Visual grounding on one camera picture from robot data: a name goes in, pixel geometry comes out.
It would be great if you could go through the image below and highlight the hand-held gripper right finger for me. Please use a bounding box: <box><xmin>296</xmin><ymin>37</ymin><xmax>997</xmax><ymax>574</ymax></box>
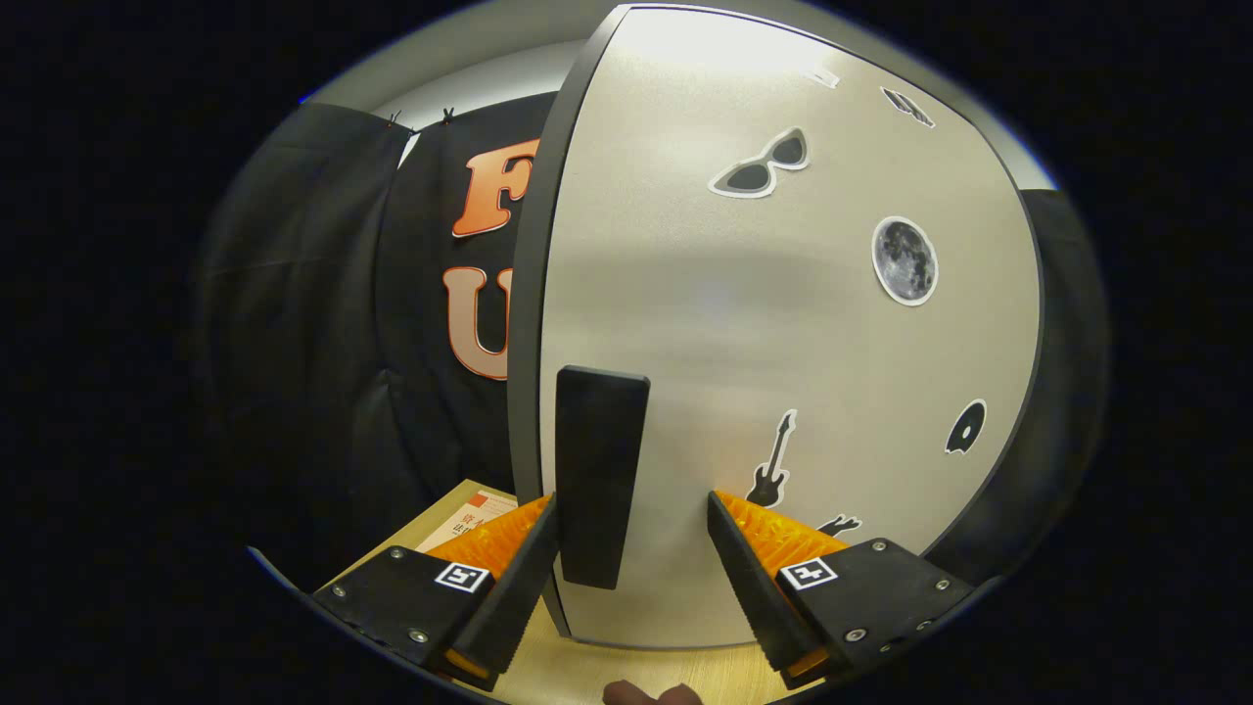
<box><xmin>707</xmin><ymin>490</ymin><xmax>978</xmax><ymax>691</ymax></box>

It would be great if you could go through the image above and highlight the stack of books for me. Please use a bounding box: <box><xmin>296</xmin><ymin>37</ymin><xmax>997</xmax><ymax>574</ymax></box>
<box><xmin>416</xmin><ymin>487</ymin><xmax>518</xmax><ymax>554</ymax></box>

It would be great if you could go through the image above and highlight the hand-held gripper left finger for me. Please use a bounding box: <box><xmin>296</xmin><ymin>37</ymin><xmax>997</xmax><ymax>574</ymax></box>
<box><xmin>313</xmin><ymin>493</ymin><xmax>561</xmax><ymax>692</ymax></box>

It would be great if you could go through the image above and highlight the dark grey shoe cabinet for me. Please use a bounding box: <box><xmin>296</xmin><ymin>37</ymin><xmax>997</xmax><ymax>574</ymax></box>
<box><xmin>506</xmin><ymin>2</ymin><xmax>1050</xmax><ymax>652</ymax></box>

